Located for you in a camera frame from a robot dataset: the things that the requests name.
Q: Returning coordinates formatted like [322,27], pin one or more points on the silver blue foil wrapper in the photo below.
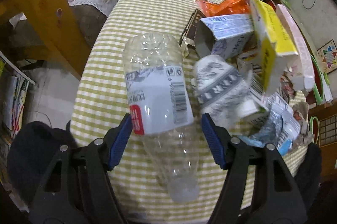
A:
[280,128]

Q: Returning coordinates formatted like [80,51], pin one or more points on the orange snack wrapper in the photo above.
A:
[227,7]

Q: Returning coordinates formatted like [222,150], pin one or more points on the crumpled paper ball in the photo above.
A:
[305,136]

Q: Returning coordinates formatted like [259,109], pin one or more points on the checkered green tablecloth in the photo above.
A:
[101,104]

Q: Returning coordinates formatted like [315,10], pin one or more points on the crumpled grey white paper cup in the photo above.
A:
[218,87]

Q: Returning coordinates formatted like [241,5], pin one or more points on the blue white toothpaste box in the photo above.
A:
[224,35]

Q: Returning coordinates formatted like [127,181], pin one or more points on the pink Pocky box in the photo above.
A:
[299,69]

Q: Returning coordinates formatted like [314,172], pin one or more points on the white barcode carton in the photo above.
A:
[256,103]

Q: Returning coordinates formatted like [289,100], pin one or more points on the magazine rack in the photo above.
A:
[14,87]

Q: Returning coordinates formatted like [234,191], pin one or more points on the red bin green rim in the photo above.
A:
[316,96]

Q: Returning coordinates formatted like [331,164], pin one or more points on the chinese checkers board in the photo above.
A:
[327,56]

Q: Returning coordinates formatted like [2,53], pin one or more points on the clear plastic bottle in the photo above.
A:
[161,111]

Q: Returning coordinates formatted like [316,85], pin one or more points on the wooden chair frame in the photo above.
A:
[54,23]

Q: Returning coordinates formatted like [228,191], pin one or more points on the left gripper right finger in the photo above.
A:
[276,197]

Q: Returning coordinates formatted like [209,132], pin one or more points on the yellow cardboard box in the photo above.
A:
[276,48]

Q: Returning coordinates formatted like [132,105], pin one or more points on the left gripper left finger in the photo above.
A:
[76,187]

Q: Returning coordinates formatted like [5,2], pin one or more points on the brown small packet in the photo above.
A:
[188,34]

